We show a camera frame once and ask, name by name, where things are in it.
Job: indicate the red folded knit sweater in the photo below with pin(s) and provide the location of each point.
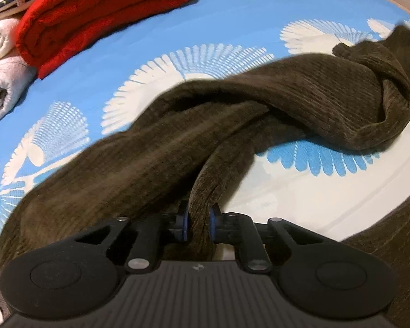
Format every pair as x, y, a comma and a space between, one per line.
99, 13

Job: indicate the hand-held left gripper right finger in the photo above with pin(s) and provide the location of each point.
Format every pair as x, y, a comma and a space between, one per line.
212, 226

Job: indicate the cream folded cloth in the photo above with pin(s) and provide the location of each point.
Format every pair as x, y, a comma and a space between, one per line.
3, 85

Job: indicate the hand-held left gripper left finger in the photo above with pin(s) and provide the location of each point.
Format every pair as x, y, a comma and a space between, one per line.
182, 226

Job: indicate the blue white printed bedsheet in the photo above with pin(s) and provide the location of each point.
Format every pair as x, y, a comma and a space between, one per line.
232, 13

